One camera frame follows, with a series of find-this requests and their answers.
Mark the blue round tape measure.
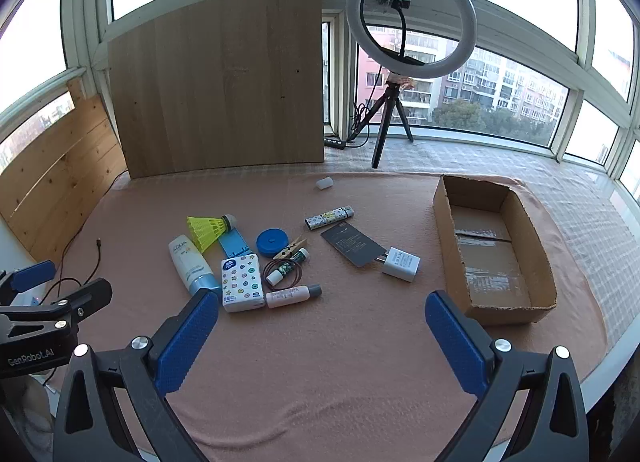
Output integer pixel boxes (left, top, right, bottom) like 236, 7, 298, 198
256, 228, 290, 257

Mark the pink blanket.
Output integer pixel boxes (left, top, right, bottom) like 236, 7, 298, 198
47, 169, 608, 453

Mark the pine plank wall panel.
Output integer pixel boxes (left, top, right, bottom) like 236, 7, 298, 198
0, 77, 128, 263

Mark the yellow plastic shuttlecock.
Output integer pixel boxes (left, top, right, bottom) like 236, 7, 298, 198
186, 214, 240, 250

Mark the black tripod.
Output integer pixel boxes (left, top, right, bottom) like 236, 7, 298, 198
357, 74, 415, 170

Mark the black charging cable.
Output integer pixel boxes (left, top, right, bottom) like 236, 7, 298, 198
30, 238, 104, 388

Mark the brown hair tie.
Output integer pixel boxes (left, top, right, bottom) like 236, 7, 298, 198
263, 259, 304, 288

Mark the pink tube with grey cap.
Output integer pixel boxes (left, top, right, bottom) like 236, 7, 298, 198
265, 284, 322, 310

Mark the wooden clothespin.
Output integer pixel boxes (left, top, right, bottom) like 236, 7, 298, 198
272, 237, 307, 260

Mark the white ring light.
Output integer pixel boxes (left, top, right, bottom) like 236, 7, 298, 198
346, 0, 478, 80

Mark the large wooden board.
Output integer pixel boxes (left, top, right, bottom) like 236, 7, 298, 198
107, 0, 326, 180

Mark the patterned tissue pack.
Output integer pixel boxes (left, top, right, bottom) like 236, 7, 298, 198
220, 253, 266, 313

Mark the grey scraper blade tool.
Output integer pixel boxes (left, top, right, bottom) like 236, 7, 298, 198
320, 222, 387, 269

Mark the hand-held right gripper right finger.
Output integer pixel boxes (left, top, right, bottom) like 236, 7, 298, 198
425, 290, 591, 462

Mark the patterned lighter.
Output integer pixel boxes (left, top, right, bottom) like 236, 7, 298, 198
305, 206, 356, 232

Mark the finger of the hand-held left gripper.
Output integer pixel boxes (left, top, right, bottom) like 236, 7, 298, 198
0, 278, 113, 338
0, 260, 57, 305

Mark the green lip balm stick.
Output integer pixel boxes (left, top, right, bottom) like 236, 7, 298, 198
266, 249, 310, 285

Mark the white charger plug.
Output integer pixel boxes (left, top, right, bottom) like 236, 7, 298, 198
375, 247, 421, 284

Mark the black ring light cable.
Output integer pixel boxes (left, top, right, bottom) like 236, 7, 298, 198
346, 72, 396, 149

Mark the cardboard box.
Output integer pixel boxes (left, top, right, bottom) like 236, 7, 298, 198
433, 174, 558, 327

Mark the blue folding phone stand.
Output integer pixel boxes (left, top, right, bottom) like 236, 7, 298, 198
218, 229, 252, 259

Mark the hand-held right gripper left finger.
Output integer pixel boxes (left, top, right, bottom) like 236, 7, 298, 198
52, 287, 221, 462

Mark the white sunscreen tube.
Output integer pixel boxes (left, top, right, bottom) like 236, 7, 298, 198
168, 236, 222, 298

